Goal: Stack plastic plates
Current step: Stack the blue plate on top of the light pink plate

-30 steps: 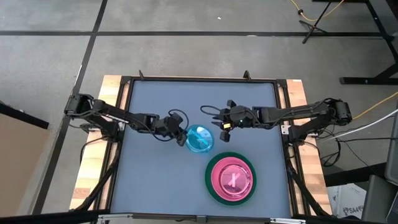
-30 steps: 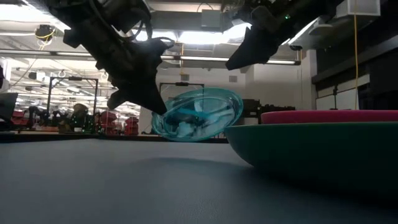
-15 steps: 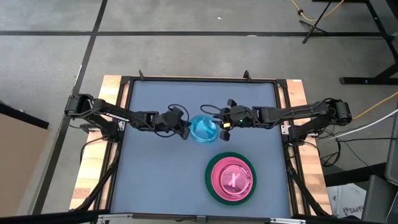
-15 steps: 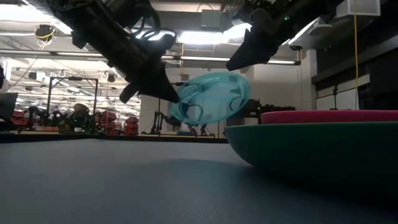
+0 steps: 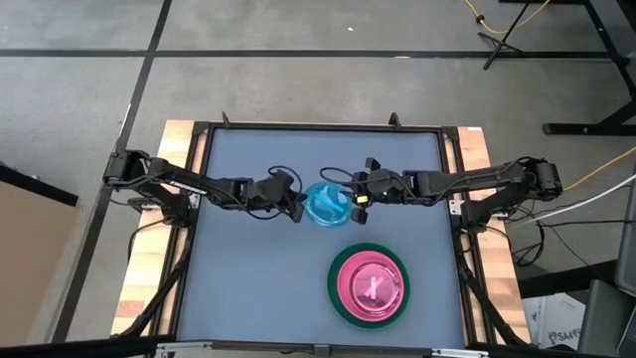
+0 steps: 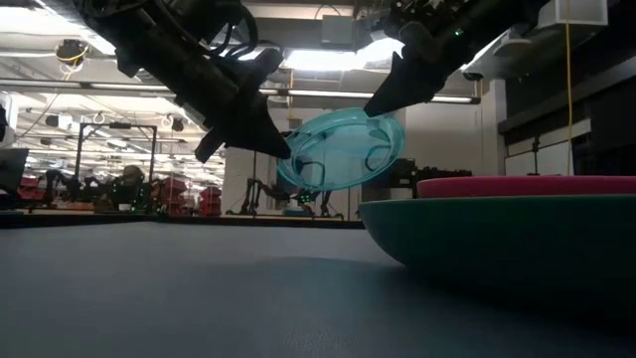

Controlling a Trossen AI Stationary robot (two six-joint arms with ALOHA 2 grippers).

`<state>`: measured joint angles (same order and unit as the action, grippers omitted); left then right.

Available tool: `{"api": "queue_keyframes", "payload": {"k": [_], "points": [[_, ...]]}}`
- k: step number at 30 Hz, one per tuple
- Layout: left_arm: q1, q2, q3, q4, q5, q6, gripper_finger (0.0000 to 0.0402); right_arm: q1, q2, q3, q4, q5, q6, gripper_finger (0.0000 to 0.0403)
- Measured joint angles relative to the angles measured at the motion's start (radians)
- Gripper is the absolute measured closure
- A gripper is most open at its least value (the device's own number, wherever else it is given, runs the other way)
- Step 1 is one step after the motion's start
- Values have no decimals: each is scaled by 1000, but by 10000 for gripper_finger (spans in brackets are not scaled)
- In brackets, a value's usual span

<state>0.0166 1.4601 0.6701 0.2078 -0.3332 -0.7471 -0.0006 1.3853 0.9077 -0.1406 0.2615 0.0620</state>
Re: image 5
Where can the black frame bracket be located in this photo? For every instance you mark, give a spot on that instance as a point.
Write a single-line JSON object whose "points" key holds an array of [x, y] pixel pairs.
{"points": [[395, 121], [226, 121]]}

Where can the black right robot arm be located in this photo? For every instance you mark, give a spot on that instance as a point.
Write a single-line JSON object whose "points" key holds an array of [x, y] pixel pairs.
{"points": [[472, 179]]}

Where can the black crossbar with silver brackets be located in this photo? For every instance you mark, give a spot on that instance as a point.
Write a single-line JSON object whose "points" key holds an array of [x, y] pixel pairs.
{"points": [[74, 348]]}

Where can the black metal desk frame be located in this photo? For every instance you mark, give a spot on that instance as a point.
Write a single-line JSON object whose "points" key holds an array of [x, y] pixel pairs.
{"points": [[586, 128]]}

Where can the brown board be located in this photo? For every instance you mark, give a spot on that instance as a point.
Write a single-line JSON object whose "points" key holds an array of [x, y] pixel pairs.
{"points": [[30, 258]]}

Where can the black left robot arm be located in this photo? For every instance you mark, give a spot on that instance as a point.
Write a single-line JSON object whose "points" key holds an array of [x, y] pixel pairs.
{"points": [[189, 181]]}

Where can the white printed box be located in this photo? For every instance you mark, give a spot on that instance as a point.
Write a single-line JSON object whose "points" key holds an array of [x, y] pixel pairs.
{"points": [[556, 323]]}

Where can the large green plastic plate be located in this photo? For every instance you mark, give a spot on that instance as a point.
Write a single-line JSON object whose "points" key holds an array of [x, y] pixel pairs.
{"points": [[368, 325]]}

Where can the large opaque pink plate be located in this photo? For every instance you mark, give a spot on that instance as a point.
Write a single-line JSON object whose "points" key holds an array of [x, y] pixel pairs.
{"points": [[343, 293]]}

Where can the gray panel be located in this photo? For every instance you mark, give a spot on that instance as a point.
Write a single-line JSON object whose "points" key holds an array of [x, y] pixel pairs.
{"points": [[627, 248]]}

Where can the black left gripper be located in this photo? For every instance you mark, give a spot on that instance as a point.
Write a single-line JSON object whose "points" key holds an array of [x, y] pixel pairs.
{"points": [[273, 194]]}

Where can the black tripod stand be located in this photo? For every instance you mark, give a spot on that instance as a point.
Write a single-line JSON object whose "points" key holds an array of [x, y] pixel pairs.
{"points": [[502, 42]]}

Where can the black desk foot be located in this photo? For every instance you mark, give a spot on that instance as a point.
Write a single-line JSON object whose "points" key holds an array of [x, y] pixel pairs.
{"points": [[561, 279]]}

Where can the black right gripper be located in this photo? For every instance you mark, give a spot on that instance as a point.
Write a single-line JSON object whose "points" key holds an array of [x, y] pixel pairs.
{"points": [[387, 186]]}

